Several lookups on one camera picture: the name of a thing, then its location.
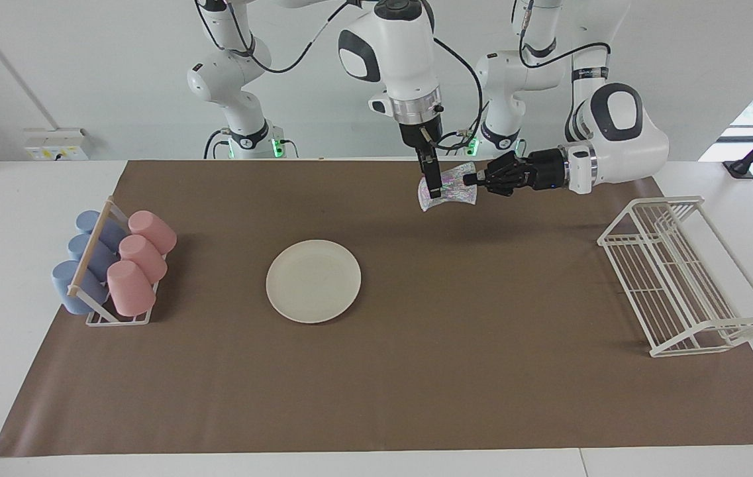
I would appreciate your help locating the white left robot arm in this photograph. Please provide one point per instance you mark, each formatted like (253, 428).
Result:
(621, 146)

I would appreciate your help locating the pink plastic cup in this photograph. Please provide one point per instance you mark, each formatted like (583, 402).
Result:
(144, 255)
(130, 288)
(154, 228)

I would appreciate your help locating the white wall power outlet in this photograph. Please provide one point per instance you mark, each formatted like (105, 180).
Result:
(55, 144)

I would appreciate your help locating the blue plastic cup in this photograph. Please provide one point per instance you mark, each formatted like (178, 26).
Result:
(65, 281)
(103, 260)
(87, 220)

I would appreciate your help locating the clear plastic wrapper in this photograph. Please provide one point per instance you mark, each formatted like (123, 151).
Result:
(455, 189)

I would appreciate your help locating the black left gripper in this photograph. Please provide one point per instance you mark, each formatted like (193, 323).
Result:
(512, 175)

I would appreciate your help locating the brown table mat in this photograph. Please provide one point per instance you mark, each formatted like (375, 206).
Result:
(449, 371)

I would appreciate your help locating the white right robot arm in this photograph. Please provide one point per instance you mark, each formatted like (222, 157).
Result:
(396, 59)

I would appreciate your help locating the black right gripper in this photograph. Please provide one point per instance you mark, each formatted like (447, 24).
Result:
(421, 136)

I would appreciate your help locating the cup holder rack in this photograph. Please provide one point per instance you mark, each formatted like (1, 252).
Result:
(90, 248)

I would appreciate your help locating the cream round plate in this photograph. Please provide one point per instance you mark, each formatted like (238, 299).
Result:
(313, 281)

